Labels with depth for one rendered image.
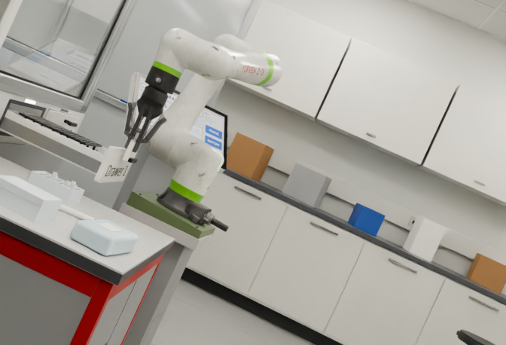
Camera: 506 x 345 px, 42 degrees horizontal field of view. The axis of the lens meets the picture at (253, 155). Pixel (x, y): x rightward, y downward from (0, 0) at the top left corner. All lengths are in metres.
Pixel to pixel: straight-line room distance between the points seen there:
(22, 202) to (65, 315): 0.25
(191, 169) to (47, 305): 0.93
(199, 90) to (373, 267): 2.85
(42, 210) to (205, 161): 0.86
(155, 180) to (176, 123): 0.78
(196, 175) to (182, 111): 0.24
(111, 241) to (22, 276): 0.19
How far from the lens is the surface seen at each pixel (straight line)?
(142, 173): 2.97
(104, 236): 1.38
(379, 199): 5.51
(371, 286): 4.89
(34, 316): 1.40
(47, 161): 2.52
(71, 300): 1.37
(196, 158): 2.18
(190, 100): 2.29
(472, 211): 5.66
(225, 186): 4.89
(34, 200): 1.43
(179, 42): 1.96
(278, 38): 5.34
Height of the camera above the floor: 1.08
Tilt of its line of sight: level
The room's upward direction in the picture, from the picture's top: 25 degrees clockwise
